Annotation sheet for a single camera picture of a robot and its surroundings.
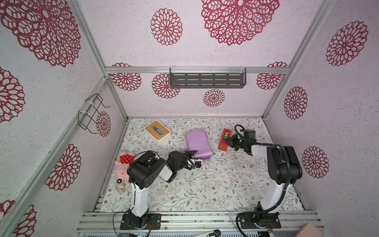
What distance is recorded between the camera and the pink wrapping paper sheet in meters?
0.94

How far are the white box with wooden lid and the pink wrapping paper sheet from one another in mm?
142

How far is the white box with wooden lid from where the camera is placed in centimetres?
103
